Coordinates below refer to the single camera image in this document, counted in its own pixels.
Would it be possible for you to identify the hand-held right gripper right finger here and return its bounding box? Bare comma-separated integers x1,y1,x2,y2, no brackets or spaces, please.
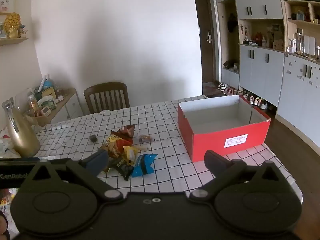
191,150,292,201

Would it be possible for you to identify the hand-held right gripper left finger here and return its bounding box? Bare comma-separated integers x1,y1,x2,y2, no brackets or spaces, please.
21,149,124,202

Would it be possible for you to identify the yellow and red chip bag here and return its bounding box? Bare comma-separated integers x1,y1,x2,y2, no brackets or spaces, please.
100,134,133,159

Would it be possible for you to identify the red cardboard box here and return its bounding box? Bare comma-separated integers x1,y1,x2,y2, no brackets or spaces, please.
177,95,272,163

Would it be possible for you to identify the black snack packet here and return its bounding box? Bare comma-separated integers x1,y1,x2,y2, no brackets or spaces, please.
109,159,134,182

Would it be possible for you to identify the yellow snack packet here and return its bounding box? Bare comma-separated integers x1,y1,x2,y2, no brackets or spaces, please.
122,145,144,167

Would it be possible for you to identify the brown snack packet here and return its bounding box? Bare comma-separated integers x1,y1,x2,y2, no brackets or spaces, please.
111,124,137,143

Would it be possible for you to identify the blue snack packet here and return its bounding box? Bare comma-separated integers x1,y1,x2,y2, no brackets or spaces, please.
131,154,158,178

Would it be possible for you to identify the clear snack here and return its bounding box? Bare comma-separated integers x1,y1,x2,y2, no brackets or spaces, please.
137,134,153,144

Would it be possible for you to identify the gold kettle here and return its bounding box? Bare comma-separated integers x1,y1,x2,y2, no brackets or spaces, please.
2,97,42,158

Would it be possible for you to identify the white checked tablecloth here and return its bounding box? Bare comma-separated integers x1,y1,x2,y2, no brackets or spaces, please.
32,95,304,202

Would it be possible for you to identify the wooden-top side cabinet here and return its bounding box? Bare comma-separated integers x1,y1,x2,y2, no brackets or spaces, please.
32,87,84,127

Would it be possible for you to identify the wooden chair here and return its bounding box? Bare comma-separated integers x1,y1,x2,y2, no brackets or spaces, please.
84,82,130,114

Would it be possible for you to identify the doormat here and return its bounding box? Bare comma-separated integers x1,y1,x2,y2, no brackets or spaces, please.
202,85,223,98

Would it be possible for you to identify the row of shoes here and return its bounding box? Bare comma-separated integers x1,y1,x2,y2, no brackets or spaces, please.
217,81,270,110

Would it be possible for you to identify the green tissue pack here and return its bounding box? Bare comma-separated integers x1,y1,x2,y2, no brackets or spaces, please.
37,96,57,110

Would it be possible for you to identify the white shoe bench cabinet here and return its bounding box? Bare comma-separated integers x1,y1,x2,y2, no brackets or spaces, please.
221,67,240,88

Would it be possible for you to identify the teal and yellow box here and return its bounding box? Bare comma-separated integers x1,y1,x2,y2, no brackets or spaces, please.
41,80,56,98

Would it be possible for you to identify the white cabinet with stickers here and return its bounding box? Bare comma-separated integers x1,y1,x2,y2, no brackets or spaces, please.
276,54,320,143

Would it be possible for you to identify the dark brown door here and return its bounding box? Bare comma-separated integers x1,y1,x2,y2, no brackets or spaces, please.
194,0,218,83

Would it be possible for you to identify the group of shelf ornaments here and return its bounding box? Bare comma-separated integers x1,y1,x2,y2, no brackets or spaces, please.
241,24,285,51

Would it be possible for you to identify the dark hanging bag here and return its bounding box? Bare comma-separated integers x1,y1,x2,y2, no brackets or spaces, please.
227,14,238,33

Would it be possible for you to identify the row of glass jars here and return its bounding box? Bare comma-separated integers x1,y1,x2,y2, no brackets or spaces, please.
287,32,320,61

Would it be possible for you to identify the golden ornament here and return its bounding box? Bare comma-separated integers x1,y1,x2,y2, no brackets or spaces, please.
3,12,22,39

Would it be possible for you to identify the white cabinet with black handles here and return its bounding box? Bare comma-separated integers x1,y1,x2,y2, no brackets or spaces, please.
239,44,285,108

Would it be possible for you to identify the wooden wall shelf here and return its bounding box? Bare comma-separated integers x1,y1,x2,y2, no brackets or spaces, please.
0,37,29,47

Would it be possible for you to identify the framed wall picture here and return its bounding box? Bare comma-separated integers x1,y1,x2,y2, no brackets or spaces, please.
0,0,16,13

